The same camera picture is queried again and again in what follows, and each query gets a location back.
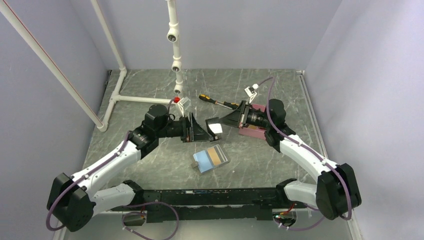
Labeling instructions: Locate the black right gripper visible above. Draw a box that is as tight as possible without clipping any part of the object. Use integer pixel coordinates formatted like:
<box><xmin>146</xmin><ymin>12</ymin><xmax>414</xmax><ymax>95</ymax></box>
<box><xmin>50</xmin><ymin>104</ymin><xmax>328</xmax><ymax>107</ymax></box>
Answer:
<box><xmin>218</xmin><ymin>100</ymin><xmax>272</xmax><ymax>130</ymax></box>

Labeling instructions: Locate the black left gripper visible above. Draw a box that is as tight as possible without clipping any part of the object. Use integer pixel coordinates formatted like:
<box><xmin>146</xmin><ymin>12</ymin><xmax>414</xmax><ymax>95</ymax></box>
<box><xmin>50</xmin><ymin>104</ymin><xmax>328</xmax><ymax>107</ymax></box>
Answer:
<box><xmin>156</xmin><ymin>111</ymin><xmax>213</xmax><ymax>143</ymax></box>

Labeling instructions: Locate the orange credit card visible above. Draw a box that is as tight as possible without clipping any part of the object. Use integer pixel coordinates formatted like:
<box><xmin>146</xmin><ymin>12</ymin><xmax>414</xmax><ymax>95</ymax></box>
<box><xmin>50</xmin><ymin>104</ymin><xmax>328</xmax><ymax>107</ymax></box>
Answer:
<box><xmin>206</xmin><ymin>144</ymin><xmax>230</xmax><ymax>167</ymax></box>

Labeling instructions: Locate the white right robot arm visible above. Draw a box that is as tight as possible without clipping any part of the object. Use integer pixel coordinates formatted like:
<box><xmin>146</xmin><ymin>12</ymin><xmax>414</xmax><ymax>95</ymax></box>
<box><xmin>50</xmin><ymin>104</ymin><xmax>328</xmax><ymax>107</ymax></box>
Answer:
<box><xmin>217</xmin><ymin>98</ymin><xmax>362</xmax><ymax>220</ymax></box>

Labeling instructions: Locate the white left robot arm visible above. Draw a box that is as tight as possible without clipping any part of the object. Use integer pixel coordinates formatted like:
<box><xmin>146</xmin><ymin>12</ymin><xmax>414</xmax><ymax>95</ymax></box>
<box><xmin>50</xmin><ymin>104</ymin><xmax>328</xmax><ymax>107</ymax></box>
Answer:
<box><xmin>45</xmin><ymin>104</ymin><xmax>222</xmax><ymax>232</ymax></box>

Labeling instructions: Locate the pink plastic card box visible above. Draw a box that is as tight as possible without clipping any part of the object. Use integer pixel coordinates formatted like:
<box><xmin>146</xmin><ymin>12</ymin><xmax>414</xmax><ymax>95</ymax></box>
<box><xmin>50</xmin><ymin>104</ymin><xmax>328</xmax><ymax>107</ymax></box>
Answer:
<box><xmin>238</xmin><ymin>104</ymin><xmax>266</xmax><ymax>141</ymax></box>

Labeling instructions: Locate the grey leather card holder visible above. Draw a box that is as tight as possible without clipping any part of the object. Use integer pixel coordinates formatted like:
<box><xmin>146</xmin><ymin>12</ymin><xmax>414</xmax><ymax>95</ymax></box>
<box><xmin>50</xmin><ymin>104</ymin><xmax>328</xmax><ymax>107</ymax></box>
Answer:
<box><xmin>190</xmin><ymin>144</ymin><xmax>231</xmax><ymax>174</ymax></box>

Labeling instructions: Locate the yellow black screwdriver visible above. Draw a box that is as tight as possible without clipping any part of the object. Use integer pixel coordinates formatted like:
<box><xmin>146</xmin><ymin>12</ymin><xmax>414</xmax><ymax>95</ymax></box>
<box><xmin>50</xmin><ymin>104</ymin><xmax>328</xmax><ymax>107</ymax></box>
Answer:
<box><xmin>198</xmin><ymin>94</ymin><xmax>239</xmax><ymax>110</ymax></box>

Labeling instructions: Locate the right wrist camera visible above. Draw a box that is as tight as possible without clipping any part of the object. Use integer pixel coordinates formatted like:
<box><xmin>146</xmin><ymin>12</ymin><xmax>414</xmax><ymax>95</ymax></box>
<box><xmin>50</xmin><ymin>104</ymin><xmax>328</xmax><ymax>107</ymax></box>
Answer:
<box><xmin>244</xmin><ymin>83</ymin><xmax>259</xmax><ymax>104</ymax></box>

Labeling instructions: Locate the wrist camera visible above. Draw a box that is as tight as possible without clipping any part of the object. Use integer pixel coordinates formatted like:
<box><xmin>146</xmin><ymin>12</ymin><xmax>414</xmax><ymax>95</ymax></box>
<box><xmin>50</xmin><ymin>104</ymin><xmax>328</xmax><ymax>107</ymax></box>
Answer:
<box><xmin>244</xmin><ymin>83</ymin><xmax>259</xmax><ymax>104</ymax></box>
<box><xmin>173</xmin><ymin>96</ymin><xmax>191</xmax><ymax>117</ymax></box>

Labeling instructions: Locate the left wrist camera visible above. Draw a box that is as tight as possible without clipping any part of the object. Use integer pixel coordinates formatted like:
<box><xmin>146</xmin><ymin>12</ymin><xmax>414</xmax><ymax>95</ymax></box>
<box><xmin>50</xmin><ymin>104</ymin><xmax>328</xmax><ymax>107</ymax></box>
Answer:
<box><xmin>173</xmin><ymin>96</ymin><xmax>191</xmax><ymax>117</ymax></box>

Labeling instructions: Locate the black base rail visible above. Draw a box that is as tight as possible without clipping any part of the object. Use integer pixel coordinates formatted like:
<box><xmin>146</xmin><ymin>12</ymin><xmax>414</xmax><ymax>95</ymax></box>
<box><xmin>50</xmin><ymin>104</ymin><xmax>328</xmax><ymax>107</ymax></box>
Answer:
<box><xmin>112</xmin><ymin>180</ymin><xmax>306</xmax><ymax>223</ymax></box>

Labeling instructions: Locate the aluminium extrusion frame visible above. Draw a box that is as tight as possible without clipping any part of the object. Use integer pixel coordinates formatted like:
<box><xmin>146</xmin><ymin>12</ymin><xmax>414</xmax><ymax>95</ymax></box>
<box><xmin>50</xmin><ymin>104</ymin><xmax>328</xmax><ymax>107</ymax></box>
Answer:
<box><xmin>52</xmin><ymin>69</ymin><xmax>364</xmax><ymax>240</ymax></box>

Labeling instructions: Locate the white PVC pipe frame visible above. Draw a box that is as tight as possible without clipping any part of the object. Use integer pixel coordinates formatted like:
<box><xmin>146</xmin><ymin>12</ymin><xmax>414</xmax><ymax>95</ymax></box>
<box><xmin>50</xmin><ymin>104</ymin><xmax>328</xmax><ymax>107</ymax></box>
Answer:
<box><xmin>0</xmin><ymin>0</ymin><xmax>170</xmax><ymax>132</ymax></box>

